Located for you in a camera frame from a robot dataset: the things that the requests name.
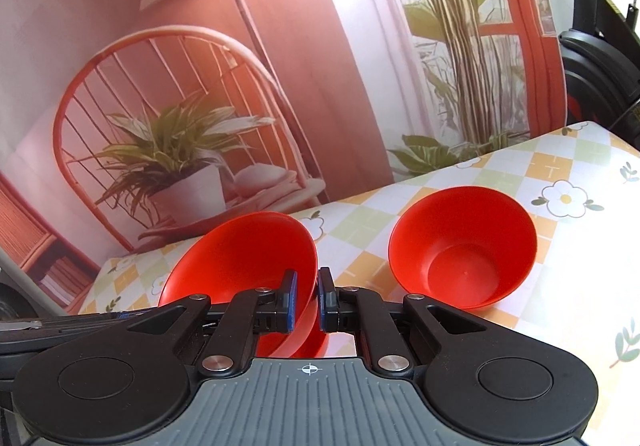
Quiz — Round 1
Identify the printed room backdrop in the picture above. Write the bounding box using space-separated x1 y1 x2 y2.
1 0 567 313

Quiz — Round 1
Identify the checkered floral tablecloth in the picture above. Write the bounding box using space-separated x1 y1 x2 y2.
77 120 640 446

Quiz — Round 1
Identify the black exercise bike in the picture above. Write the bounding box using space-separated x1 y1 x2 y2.
559 0 639 148

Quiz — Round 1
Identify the red bowl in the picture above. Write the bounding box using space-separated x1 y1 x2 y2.
157 210 320 360
256 298 328 358
388 186 538 310

